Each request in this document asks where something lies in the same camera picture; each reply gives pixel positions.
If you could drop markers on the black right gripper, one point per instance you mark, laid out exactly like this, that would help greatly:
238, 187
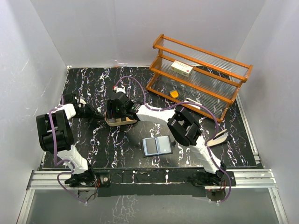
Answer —
111, 112

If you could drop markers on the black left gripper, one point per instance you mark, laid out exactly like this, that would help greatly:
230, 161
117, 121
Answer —
94, 115

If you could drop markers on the beige oval plastic tray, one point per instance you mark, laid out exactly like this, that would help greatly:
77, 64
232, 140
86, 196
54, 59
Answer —
119, 121

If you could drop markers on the black blue card holder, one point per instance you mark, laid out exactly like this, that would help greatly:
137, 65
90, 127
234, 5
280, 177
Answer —
164, 146

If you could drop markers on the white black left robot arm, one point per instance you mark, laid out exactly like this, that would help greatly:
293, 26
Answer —
56, 137

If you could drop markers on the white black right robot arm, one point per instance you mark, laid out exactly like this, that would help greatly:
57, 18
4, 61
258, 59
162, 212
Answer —
183, 126

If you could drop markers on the small orange yellow block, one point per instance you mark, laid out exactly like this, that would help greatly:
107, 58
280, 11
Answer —
174, 94

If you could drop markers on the white black small device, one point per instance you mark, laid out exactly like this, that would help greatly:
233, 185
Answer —
193, 103

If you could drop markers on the white red small box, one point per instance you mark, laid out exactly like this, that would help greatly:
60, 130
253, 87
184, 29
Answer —
181, 68

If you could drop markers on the orange wooden shelf rack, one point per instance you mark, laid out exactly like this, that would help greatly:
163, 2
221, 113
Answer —
214, 82

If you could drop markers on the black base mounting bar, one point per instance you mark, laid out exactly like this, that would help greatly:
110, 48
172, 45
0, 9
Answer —
150, 182

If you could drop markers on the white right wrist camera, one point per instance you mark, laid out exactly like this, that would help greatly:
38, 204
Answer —
117, 89

